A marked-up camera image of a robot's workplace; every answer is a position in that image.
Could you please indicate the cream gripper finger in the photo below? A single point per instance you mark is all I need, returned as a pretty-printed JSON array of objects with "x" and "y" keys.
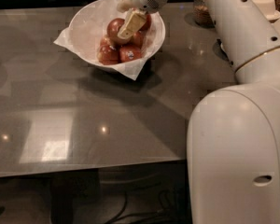
[
  {"x": 124, "y": 5},
  {"x": 134, "y": 21}
]

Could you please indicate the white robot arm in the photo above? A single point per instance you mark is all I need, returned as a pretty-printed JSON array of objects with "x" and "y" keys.
[{"x": 233, "y": 144}]

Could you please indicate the small left red apple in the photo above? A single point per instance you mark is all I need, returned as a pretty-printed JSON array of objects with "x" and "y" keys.
[{"x": 106, "y": 41}]

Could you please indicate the front right stickered apple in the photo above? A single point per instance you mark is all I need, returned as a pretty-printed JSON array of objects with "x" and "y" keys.
[{"x": 129, "y": 53}]

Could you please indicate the white bowl on plates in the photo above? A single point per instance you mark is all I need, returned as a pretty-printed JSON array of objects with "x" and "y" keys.
[{"x": 268, "y": 9}]

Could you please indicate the white paper liner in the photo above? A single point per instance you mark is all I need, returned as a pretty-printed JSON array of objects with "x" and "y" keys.
[{"x": 132, "y": 72}]

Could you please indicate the glass jar with cereal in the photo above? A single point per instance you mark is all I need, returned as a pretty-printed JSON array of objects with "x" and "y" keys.
[{"x": 201, "y": 14}]

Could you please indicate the black mat under plates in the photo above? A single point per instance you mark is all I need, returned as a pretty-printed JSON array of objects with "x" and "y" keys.
[{"x": 222, "y": 52}]

